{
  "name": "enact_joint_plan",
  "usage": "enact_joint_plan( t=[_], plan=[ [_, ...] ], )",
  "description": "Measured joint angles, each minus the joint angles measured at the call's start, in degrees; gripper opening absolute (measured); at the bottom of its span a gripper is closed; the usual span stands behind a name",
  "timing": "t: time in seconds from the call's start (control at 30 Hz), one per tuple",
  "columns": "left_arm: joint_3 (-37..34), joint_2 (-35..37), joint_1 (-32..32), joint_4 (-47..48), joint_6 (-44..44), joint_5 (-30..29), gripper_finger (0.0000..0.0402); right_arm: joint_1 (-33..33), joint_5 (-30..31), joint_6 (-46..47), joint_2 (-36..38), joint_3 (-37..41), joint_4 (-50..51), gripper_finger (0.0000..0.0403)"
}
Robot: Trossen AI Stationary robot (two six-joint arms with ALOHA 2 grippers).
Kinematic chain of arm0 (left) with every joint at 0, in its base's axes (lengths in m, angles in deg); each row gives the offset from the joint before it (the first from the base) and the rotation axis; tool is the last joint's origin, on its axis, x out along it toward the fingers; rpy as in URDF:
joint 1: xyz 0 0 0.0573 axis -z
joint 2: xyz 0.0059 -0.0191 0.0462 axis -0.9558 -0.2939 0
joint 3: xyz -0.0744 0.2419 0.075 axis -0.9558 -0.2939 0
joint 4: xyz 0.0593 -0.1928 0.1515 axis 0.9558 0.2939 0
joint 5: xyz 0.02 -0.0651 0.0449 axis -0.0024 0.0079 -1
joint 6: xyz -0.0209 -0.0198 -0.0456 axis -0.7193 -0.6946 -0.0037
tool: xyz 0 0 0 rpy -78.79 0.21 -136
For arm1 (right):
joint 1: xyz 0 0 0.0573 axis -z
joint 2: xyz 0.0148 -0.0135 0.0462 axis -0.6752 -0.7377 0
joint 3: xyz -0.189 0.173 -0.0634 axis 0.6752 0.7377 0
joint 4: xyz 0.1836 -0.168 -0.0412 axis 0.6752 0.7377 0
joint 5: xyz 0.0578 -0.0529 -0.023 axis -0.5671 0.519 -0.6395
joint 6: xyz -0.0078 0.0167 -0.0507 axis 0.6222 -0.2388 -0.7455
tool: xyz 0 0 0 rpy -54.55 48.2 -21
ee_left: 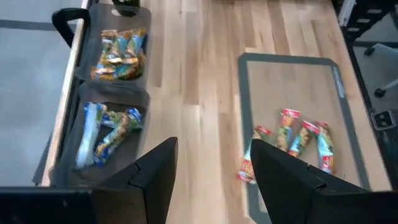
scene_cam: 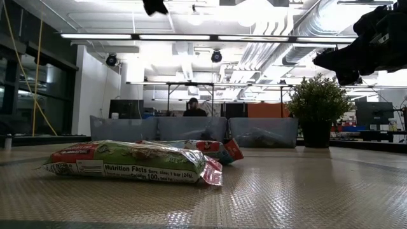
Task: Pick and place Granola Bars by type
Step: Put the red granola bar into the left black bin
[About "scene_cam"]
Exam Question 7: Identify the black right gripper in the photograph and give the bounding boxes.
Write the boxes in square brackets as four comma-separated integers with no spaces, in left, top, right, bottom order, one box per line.
[313,6,407,86]

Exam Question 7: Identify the potted green plant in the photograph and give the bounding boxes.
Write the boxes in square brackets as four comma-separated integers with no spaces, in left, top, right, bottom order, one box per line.
[286,73,355,148]

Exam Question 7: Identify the dark computer monitor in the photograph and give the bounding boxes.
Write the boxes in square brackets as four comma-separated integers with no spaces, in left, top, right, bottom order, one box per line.
[355,101,394,127]

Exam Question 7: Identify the dark office desk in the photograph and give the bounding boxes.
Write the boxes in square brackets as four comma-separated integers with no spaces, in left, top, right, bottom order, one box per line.
[341,129,407,144]

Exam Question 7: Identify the orange partition panel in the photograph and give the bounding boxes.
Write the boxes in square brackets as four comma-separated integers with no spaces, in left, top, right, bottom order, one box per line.
[247,102,284,118]

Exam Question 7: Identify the black computer monitor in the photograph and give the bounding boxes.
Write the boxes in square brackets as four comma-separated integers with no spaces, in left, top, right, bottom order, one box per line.
[109,99,144,120]

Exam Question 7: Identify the person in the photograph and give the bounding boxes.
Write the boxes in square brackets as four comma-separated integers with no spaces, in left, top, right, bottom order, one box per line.
[183,97,208,117]

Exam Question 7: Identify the black partition panel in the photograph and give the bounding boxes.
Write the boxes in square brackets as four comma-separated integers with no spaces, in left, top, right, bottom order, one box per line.
[224,102,248,119]

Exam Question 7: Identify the tan silicone baking mat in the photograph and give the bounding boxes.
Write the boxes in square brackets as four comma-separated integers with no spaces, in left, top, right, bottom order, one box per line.
[0,144,407,227]

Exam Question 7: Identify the black metal workstation frame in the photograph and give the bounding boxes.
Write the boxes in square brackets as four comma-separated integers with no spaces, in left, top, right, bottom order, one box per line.
[165,81,214,118]

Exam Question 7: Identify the yellow extension cord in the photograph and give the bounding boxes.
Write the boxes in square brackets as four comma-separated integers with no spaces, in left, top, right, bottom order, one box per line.
[2,0,59,137]

